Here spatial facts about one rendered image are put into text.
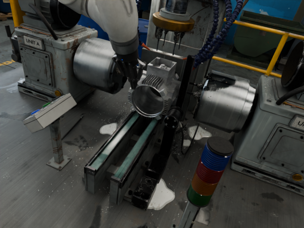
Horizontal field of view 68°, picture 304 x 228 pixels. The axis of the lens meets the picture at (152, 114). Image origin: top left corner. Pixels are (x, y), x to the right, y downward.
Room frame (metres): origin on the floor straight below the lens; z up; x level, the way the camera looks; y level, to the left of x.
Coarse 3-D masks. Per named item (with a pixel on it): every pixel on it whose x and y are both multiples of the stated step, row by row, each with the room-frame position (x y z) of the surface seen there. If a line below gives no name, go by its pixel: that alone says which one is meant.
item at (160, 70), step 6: (156, 60) 1.02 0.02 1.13; (162, 60) 1.03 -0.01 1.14; (168, 60) 1.02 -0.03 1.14; (150, 66) 0.92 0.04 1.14; (156, 66) 0.99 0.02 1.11; (162, 66) 0.95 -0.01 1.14; (168, 66) 1.02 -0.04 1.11; (174, 66) 0.98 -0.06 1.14; (150, 72) 0.92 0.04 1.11; (156, 72) 0.91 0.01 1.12; (162, 72) 0.90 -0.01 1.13; (168, 72) 0.90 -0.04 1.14; (174, 72) 1.00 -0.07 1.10; (162, 78) 0.90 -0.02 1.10; (168, 78) 0.90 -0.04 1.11
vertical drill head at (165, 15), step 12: (168, 0) 0.99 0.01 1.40; (180, 0) 0.98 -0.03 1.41; (156, 12) 1.05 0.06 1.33; (168, 12) 0.97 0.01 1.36; (180, 12) 0.98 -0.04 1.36; (156, 24) 0.96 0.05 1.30; (168, 24) 0.93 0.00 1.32; (180, 24) 0.94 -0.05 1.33; (192, 24) 0.98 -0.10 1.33; (180, 36) 1.05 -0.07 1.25
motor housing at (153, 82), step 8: (144, 80) 0.87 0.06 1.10; (152, 80) 0.86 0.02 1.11; (160, 80) 0.88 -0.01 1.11; (136, 88) 0.88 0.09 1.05; (144, 88) 0.99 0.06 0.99; (160, 88) 0.84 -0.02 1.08; (128, 96) 0.86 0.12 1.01; (136, 96) 0.90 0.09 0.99; (144, 96) 0.96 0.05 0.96; (152, 96) 1.00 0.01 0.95; (136, 104) 0.87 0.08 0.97; (144, 104) 0.91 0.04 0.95; (152, 104) 0.93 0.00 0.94; (160, 104) 0.93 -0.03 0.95; (168, 104) 0.82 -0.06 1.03; (144, 112) 0.86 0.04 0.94; (152, 112) 0.86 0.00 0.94; (160, 112) 0.82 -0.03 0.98
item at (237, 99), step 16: (208, 80) 0.87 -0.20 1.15; (224, 80) 0.87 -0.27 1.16; (240, 80) 0.88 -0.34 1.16; (208, 96) 0.82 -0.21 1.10; (224, 96) 0.81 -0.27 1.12; (240, 96) 0.81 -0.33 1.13; (208, 112) 0.79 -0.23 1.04; (224, 112) 0.78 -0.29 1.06; (240, 112) 0.77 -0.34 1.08; (224, 128) 0.79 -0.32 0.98; (240, 128) 0.78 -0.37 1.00
